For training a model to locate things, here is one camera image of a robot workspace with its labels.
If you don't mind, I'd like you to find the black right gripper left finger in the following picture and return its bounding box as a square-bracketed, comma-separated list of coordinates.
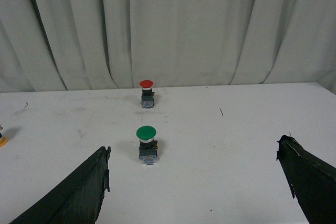
[11, 146, 111, 223]

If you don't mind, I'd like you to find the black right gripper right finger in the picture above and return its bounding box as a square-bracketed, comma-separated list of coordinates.
[276, 135, 335, 223]

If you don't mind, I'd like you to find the green mushroom push button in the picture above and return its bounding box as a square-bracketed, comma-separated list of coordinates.
[136, 125, 159, 165]

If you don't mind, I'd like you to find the red mushroom push button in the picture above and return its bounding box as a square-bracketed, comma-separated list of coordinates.
[140, 80, 155, 109]

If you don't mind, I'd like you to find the white curtain backdrop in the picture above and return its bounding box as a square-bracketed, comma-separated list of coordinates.
[1, 0, 335, 92]

